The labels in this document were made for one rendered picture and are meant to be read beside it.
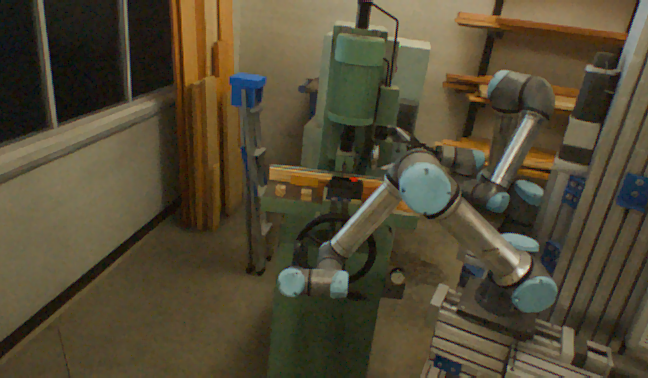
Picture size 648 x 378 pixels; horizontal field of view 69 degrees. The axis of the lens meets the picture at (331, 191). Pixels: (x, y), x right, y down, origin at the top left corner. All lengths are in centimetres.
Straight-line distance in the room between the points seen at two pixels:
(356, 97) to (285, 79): 263
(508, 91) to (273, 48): 285
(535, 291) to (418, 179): 44
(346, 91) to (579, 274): 97
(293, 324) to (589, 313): 112
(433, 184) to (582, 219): 60
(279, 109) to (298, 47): 58
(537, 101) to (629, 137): 35
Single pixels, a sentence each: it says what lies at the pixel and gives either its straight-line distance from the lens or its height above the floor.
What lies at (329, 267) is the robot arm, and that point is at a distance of 135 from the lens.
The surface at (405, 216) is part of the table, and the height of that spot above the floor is 89.
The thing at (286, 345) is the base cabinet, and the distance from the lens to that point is 217.
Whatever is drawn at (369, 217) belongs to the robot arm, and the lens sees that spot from 134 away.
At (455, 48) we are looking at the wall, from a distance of 415.
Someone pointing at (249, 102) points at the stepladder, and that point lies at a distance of 258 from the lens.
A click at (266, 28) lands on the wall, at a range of 433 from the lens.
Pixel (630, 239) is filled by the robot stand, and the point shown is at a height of 109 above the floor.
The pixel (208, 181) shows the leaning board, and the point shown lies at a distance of 327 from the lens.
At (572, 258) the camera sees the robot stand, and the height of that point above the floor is 97.
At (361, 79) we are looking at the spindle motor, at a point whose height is 137.
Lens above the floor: 166
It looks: 23 degrees down
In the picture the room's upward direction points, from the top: 7 degrees clockwise
